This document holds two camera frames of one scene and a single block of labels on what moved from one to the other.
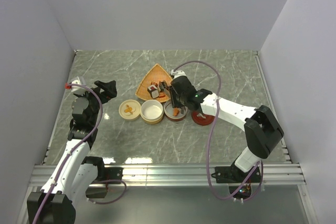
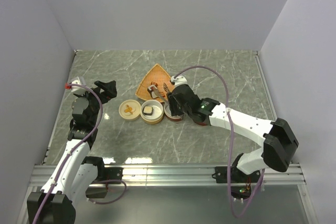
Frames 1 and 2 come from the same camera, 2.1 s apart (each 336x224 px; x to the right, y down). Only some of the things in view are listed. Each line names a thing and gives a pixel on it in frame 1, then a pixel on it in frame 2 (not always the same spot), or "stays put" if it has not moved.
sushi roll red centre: (151, 87) stays put
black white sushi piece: (163, 85) to (147, 110)
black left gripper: (109, 88) stays put
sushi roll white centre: (154, 93) stays put
